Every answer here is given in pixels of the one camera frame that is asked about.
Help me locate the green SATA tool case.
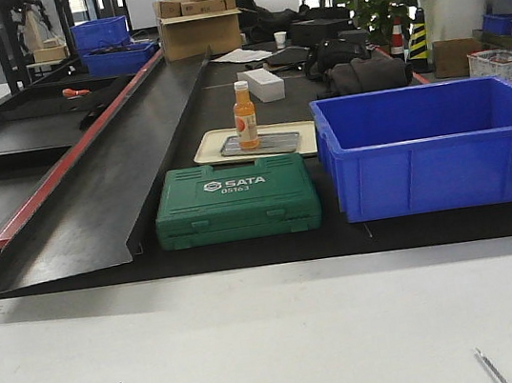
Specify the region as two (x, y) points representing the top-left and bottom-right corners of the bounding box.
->
(155, 152), (322, 251)

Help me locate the large cardboard box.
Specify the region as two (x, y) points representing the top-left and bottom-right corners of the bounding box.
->
(154, 0), (242, 62)

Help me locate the red white traffic cone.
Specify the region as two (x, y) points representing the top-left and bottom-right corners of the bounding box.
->
(390, 16), (405, 60)

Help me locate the beige plastic tray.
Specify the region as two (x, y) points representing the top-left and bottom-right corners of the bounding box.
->
(194, 120), (317, 165)

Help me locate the blue bin on conveyor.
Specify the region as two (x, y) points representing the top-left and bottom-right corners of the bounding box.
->
(81, 42), (157, 77)

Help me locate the white foam block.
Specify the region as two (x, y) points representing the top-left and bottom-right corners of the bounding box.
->
(236, 69), (286, 103)

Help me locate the yellow black striped bollard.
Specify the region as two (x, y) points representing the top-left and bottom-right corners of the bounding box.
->
(407, 8), (432, 73)

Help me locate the dark grey cloth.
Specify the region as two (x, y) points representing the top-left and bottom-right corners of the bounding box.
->
(323, 56), (413, 96)

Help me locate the white wire basket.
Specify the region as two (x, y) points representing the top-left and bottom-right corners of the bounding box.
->
(467, 49), (512, 83)

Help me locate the white paper cup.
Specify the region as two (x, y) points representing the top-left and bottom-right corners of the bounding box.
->
(274, 31), (287, 50)

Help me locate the orange juice bottle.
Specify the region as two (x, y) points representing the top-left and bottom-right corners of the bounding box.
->
(233, 80), (259, 150)

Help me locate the black bag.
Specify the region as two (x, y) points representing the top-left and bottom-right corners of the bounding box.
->
(304, 38), (370, 81)

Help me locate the brown floor cardboard box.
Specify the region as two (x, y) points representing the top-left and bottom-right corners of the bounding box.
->
(432, 37), (482, 79)

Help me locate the large blue plastic bin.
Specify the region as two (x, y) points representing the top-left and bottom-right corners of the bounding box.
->
(310, 76), (512, 222)

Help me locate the black conveyor guide rail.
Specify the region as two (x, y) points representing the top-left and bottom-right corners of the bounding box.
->
(0, 55), (209, 294)

